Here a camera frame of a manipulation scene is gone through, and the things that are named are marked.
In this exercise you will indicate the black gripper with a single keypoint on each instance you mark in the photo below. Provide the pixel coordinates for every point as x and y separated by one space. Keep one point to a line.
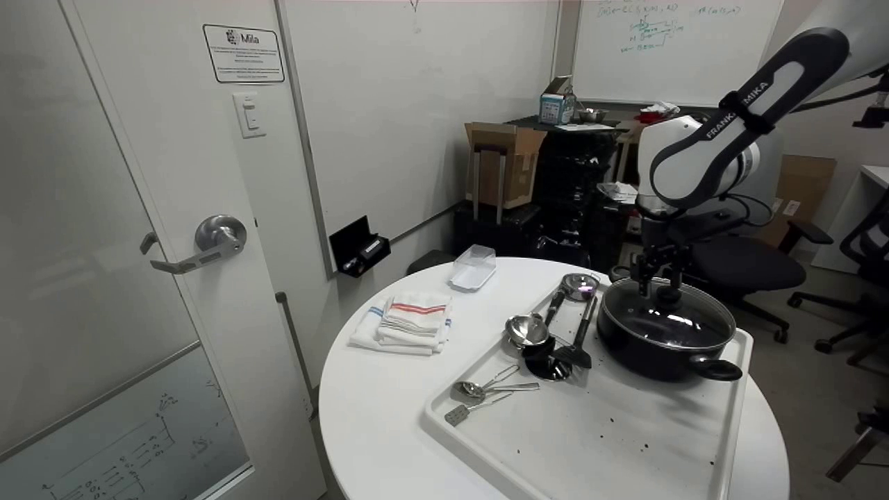
662 246

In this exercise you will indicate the glass pot lid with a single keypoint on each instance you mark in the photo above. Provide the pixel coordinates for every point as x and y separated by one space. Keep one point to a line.
692 323

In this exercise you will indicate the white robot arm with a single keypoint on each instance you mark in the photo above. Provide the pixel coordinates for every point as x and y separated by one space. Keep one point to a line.
688 162

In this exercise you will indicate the black cooking pot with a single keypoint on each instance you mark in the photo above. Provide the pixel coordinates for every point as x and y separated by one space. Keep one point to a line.
671 364

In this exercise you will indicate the steel strainer spoon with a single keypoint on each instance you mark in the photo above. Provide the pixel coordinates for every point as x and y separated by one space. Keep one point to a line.
573 355

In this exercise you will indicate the grey office chair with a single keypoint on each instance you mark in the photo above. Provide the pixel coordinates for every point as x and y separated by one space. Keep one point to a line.
731 263

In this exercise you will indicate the wooden shelf unit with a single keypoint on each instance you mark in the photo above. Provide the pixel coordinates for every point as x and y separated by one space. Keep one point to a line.
626 142

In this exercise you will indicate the black equipment case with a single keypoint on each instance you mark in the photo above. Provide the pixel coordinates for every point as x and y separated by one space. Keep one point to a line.
573 221

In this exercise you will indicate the flat cardboard box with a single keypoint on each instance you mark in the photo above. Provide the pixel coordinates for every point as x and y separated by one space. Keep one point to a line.
801 189

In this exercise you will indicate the white plastic tray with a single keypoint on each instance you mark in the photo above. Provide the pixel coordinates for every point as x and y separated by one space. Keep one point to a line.
602 434

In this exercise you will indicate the clear plastic container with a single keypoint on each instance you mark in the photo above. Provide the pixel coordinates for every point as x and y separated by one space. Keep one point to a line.
474 269

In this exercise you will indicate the open cardboard box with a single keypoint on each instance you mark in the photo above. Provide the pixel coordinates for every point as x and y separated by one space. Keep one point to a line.
501 166

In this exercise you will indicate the black office chair right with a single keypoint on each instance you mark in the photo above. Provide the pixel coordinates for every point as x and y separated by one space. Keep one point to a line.
869 248

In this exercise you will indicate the small steel measuring spoons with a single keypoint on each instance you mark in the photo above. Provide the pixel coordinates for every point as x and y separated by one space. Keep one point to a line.
478 394

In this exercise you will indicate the round white table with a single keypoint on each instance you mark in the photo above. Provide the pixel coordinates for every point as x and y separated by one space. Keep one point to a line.
371 401

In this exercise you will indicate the white door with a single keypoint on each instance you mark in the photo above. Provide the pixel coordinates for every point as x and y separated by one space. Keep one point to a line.
121 381

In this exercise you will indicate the steel ladle with black handle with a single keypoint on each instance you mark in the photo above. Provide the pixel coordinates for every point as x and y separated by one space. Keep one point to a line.
531 332

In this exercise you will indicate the wall whiteboard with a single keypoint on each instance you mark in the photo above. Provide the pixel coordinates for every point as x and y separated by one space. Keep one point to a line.
678 51

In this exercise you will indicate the black wall marker holder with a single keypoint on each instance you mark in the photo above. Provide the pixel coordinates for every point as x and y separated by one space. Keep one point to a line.
357 248

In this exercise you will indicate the silver door handle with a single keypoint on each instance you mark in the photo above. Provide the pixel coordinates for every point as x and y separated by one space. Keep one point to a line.
214 238

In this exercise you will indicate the white light switch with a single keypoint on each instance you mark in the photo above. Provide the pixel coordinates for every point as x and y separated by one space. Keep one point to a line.
248 114

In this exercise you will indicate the white wall sign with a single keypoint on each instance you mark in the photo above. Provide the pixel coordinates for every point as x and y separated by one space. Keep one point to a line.
244 53

